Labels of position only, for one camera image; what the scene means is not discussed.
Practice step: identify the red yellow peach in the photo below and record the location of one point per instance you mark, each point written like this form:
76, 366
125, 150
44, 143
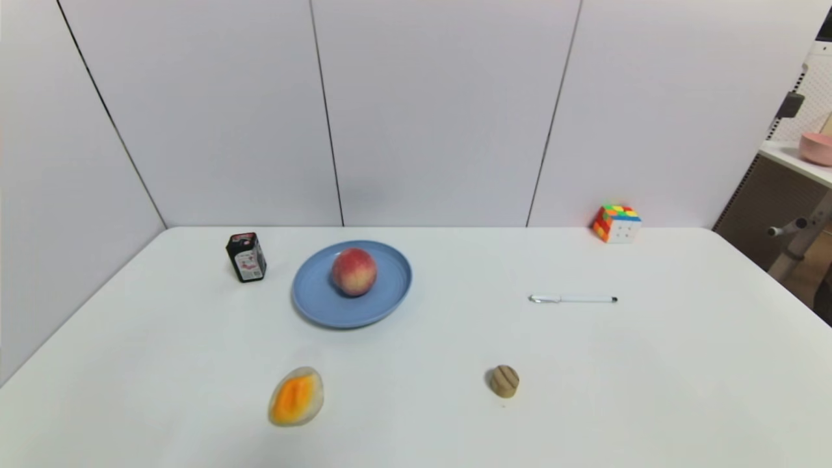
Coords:
354, 272

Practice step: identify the blue plate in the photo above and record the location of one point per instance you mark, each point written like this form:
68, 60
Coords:
351, 292

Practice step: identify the white pen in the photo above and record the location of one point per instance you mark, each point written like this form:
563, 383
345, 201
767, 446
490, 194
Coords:
572, 299

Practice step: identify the small black drink carton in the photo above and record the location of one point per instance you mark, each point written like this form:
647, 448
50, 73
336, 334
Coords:
246, 258

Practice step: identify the colourful puzzle cube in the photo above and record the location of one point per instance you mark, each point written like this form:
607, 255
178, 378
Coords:
616, 223

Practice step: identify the orange melon slice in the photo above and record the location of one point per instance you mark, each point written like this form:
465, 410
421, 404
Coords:
296, 396

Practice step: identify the white side table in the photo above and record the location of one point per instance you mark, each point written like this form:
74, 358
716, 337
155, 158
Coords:
796, 195

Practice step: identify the pink bowl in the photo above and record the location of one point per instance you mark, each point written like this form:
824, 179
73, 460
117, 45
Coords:
817, 148

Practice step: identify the white pegboard panel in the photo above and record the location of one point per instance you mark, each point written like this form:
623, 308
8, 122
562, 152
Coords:
806, 97

